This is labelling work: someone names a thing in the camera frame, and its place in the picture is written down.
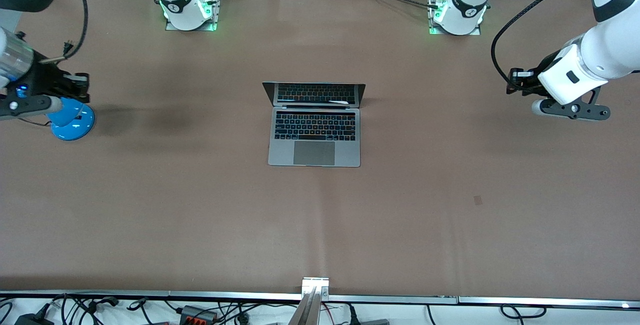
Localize black connector box orange tabs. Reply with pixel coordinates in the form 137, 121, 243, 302
179, 305, 219, 324

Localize blue desk lamp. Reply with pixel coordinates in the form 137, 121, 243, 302
47, 98, 96, 141

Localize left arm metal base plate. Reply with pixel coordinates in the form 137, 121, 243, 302
427, 0, 482, 36

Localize black power adapter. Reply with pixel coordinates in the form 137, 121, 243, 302
14, 312, 56, 325

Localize aluminium camera mount profile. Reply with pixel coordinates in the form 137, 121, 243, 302
287, 277, 331, 325

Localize black looped floor cable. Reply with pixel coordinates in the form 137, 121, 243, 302
500, 304, 549, 322

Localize aluminium table edge rail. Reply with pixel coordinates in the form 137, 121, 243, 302
0, 290, 640, 311

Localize grey laptop with black keyboard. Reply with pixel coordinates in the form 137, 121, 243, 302
262, 81, 366, 168

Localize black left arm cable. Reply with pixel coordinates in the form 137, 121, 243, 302
491, 0, 601, 91

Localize brown table mat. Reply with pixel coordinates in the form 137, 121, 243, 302
0, 0, 640, 300

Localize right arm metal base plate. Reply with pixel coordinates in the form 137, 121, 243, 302
165, 0, 222, 32

